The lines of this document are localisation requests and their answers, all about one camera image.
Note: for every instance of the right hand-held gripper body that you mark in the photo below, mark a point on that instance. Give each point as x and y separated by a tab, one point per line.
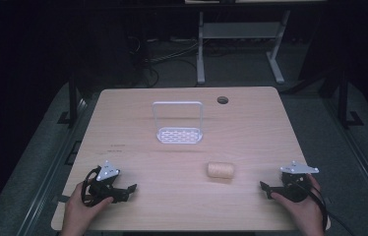
295	183

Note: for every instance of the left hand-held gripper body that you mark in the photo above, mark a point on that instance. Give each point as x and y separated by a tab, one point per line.
106	179

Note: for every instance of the person's right hand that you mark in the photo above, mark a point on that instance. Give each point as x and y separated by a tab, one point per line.
300	213

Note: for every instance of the person's left hand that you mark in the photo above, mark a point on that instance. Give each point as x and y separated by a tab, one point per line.
80	213

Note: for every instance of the black metal stand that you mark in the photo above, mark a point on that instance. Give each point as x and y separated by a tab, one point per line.
343	101
73	101

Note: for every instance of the grey metal floor rail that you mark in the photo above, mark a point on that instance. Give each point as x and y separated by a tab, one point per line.
359	157
50	170

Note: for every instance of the white metal desk frame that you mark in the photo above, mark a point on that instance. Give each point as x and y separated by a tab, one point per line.
237	31

